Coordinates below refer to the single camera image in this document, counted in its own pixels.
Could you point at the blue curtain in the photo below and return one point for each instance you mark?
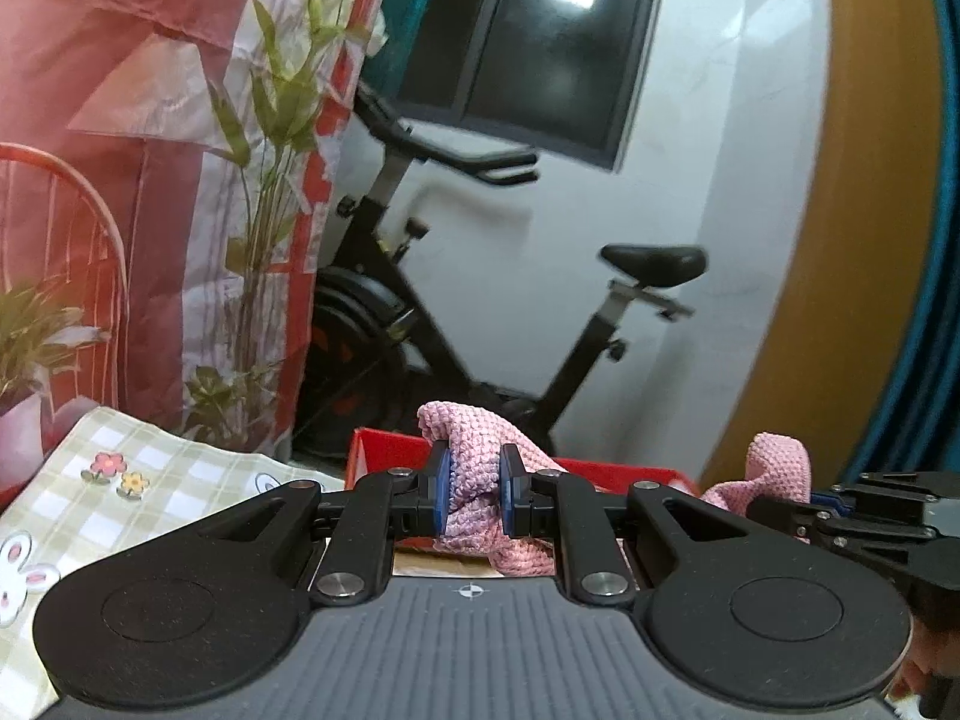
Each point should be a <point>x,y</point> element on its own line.
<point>922,240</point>

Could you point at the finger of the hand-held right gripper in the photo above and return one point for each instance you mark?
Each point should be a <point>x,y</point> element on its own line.
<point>892,486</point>
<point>832,521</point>

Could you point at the black exercise bike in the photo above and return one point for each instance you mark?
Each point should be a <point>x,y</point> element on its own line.
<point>382,307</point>

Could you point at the dark window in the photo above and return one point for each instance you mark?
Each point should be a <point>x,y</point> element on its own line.
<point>547,52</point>

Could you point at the pink knit cloth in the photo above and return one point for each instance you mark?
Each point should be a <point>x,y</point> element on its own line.
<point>472,457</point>

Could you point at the red plant print curtain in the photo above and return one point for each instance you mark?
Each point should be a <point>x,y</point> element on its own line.
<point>150,165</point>

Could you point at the checked green bed sheet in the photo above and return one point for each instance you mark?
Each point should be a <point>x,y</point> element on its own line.
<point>172,480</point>

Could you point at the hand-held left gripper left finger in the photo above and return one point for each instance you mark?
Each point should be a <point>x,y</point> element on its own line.
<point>442,491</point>

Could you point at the red strawberry print cardboard box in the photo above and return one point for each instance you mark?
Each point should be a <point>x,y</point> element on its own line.
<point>600,476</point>

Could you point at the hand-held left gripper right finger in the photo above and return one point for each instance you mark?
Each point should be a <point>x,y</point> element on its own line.
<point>510,495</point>

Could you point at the yellow wooden door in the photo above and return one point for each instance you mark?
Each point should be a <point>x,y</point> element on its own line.
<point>825,277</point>

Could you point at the person's right hand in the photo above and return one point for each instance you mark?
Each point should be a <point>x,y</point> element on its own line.
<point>911,664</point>

